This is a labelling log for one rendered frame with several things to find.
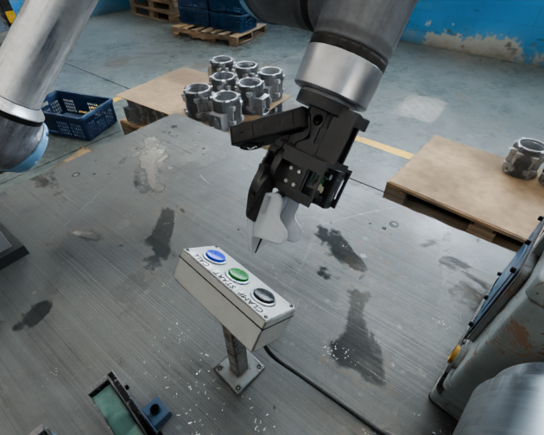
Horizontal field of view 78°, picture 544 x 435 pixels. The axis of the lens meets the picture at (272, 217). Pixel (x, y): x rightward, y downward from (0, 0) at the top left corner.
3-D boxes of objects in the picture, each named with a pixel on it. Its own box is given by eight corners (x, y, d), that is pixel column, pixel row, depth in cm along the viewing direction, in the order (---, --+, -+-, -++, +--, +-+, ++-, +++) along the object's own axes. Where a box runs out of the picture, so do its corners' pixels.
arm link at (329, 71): (294, 35, 36) (332, 67, 44) (276, 80, 38) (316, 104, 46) (366, 53, 32) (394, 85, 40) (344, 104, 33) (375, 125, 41)
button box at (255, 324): (282, 337, 47) (298, 306, 46) (251, 354, 41) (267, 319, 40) (205, 270, 56) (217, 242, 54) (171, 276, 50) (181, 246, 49)
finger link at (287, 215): (279, 270, 43) (308, 206, 41) (247, 247, 46) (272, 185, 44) (292, 267, 46) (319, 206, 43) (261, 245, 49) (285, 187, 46)
